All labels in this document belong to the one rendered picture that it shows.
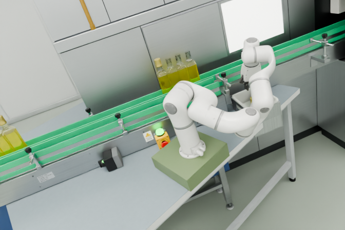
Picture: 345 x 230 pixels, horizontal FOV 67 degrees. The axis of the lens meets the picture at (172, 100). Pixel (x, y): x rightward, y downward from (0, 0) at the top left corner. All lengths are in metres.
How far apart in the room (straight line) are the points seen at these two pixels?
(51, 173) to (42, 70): 3.33
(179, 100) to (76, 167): 0.72
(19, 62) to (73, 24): 3.27
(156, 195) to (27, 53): 3.83
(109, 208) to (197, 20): 1.10
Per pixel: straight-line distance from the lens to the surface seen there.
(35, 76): 4.79
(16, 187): 1.61
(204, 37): 1.64
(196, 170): 1.14
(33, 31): 4.61
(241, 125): 1.01
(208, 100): 1.07
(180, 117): 1.08
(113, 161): 1.40
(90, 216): 1.29
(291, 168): 2.07
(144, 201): 1.21
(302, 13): 2.02
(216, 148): 1.21
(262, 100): 1.11
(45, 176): 1.55
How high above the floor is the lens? 1.59
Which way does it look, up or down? 27 degrees down
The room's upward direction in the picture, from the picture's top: 18 degrees counter-clockwise
